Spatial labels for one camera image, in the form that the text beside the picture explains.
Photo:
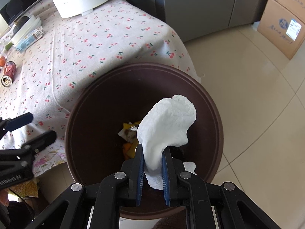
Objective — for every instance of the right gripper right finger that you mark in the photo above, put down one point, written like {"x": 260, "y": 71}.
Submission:
{"x": 171, "y": 168}

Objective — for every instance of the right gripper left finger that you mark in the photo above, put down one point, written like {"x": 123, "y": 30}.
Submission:
{"x": 136, "y": 176}

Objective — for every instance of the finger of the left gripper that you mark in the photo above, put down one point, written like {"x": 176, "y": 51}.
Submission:
{"x": 38, "y": 143}
{"x": 16, "y": 123}

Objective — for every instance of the white tissue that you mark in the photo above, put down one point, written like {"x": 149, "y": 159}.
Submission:
{"x": 166, "y": 124}

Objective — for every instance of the red crushed drink can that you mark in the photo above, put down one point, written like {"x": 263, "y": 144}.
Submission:
{"x": 9, "y": 73}

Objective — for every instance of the light blue milk carton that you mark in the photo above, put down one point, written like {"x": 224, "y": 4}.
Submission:
{"x": 30, "y": 39}

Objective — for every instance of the yellow snack wrapper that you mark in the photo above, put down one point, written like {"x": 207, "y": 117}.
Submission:
{"x": 129, "y": 134}

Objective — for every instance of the brown plastic trash bin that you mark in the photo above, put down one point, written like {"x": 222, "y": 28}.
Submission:
{"x": 95, "y": 150}

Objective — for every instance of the small orange fruit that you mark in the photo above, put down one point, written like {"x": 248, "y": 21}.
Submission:
{"x": 2, "y": 61}

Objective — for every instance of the cherry print tablecloth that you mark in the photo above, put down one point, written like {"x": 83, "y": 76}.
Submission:
{"x": 53, "y": 72}

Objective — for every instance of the dark green squash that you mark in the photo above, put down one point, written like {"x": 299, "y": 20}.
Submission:
{"x": 20, "y": 23}

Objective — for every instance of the white stacked bowls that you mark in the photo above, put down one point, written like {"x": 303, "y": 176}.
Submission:
{"x": 31, "y": 24}

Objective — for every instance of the grey refrigerator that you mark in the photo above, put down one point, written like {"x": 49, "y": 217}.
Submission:
{"x": 191, "y": 19}

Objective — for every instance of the lower cardboard box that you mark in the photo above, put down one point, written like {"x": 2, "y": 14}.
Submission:
{"x": 282, "y": 28}

